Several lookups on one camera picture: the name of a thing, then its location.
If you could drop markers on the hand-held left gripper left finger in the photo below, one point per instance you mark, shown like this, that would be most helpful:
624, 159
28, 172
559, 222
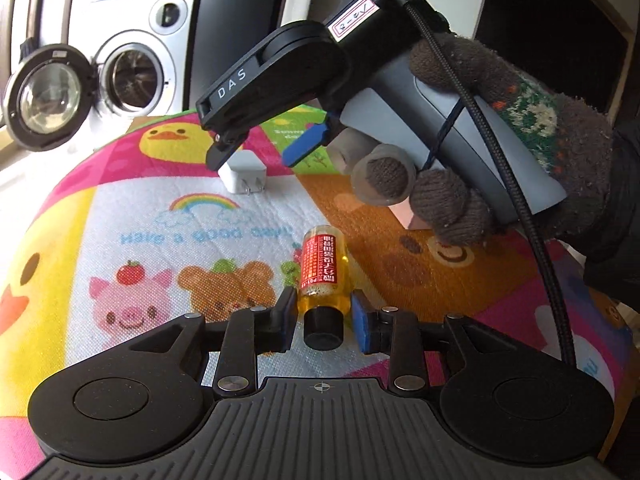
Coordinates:
286, 321

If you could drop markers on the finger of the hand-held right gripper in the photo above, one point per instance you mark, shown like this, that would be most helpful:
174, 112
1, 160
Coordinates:
220, 152
305, 145

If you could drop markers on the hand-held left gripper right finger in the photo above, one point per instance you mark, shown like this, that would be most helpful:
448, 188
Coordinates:
361, 321

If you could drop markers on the white charger adapter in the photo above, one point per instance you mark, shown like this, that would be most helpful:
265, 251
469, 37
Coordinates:
240, 170

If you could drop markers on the yellow liquid bottle black cap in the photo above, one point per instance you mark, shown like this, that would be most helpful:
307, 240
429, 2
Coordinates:
322, 280

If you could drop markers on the pink cardboard box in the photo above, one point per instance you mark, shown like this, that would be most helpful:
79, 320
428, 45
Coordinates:
407, 215

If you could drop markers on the person's right forearm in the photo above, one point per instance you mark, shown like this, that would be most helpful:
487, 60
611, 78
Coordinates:
625, 210

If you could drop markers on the person's right hand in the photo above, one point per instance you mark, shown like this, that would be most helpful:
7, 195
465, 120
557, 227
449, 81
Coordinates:
575, 150

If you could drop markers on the colourful cartoon play mat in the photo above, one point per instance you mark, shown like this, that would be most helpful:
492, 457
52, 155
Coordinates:
150, 220

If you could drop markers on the white washing machine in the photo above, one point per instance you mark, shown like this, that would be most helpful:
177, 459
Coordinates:
145, 35

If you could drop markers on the round washing machine door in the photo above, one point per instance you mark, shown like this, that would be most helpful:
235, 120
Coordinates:
47, 97

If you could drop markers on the framed cabinet door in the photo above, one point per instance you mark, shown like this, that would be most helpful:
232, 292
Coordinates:
47, 5

